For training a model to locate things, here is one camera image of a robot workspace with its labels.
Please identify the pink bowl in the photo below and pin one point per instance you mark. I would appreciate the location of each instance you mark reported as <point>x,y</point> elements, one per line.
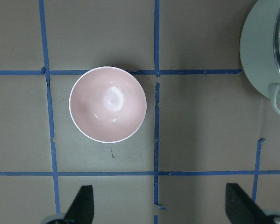
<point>107,104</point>

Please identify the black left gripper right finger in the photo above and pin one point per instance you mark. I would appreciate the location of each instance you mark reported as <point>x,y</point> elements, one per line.
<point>240,208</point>

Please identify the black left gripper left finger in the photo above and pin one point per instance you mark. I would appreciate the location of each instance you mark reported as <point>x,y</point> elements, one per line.
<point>81,209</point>

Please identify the pale green cooking pot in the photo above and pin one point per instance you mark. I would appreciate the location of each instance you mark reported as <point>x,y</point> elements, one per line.
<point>260,50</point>

